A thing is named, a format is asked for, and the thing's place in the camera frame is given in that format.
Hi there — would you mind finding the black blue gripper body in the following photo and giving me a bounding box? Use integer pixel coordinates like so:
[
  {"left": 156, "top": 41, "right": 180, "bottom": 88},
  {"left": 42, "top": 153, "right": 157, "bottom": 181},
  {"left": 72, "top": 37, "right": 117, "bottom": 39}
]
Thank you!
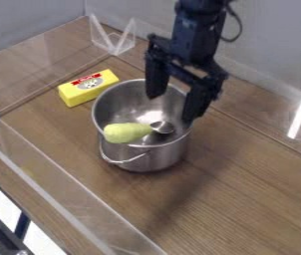
[{"left": 145, "top": 0, "right": 229, "bottom": 83}]

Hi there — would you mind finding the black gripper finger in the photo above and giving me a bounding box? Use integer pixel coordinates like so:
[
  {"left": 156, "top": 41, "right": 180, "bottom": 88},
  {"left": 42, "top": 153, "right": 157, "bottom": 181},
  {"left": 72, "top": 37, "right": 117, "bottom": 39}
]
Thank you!
[
  {"left": 181, "top": 76, "right": 224, "bottom": 124},
  {"left": 145, "top": 51, "right": 168, "bottom": 100}
]

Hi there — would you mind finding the silver metal pot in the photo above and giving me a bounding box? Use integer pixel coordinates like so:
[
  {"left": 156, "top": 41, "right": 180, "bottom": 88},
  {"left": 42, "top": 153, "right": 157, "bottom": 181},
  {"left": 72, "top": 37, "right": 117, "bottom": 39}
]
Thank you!
[{"left": 92, "top": 79, "right": 191, "bottom": 172}]

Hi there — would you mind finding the yellow butter block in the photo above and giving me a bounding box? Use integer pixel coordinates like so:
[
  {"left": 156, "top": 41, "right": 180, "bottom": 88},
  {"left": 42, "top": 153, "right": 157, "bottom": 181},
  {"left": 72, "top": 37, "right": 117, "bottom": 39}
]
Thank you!
[{"left": 57, "top": 69, "right": 120, "bottom": 108}]

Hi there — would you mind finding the clear acrylic front barrier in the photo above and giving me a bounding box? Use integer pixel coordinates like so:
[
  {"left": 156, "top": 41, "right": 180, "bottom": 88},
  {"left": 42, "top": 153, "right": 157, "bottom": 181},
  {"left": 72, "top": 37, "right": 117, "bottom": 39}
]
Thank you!
[{"left": 0, "top": 113, "right": 165, "bottom": 255}]

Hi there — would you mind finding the clear acrylic corner bracket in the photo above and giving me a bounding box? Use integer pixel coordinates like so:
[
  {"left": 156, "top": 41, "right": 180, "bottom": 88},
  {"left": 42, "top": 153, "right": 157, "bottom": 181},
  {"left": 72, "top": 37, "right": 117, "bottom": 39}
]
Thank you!
[{"left": 88, "top": 14, "right": 136, "bottom": 56}]

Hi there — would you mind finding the black cable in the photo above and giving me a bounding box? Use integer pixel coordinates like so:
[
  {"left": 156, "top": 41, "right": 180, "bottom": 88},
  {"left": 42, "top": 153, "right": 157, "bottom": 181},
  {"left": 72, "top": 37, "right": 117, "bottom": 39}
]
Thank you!
[{"left": 217, "top": 3, "right": 243, "bottom": 44}]

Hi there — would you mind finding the dark metal table frame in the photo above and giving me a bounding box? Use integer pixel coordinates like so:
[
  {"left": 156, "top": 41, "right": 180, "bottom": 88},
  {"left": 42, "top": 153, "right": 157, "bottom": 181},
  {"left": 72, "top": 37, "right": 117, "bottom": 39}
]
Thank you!
[{"left": 0, "top": 200, "right": 37, "bottom": 255}]

